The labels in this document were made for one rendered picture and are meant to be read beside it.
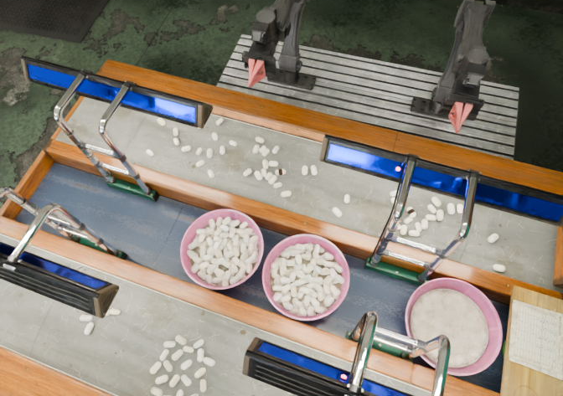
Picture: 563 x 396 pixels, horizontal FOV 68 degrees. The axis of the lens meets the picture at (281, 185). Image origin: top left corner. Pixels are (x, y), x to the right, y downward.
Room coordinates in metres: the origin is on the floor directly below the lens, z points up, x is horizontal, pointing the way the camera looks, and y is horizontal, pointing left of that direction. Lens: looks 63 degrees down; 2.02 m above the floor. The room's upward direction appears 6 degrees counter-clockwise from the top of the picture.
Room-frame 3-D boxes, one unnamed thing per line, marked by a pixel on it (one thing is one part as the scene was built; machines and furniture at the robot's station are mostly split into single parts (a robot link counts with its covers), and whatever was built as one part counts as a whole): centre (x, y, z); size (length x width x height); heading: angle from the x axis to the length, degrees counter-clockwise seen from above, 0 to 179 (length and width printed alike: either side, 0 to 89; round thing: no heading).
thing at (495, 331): (0.15, -0.44, 0.72); 0.27 x 0.27 x 0.10
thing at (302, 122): (0.90, -0.13, 0.67); 1.81 x 0.12 x 0.19; 65
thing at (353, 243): (0.55, 0.04, 0.71); 1.81 x 0.05 x 0.11; 65
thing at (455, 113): (0.64, -0.52, 1.07); 0.09 x 0.07 x 0.07; 157
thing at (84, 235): (0.45, 0.68, 0.90); 0.20 x 0.19 x 0.45; 65
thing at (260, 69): (0.88, 0.05, 1.07); 0.09 x 0.07 x 0.07; 157
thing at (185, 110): (0.89, 0.47, 1.08); 0.62 x 0.08 x 0.07; 65
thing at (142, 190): (0.82, 0.51, 0.90); 0.20 x 0.19 x 0.45; 65
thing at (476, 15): (0.95, -0.64, 1.05); 0.30 x 0.09 x 0.12; 157
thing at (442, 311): (0.15, -0.44, 0.71); 0.22 x 0.22 x 0.06
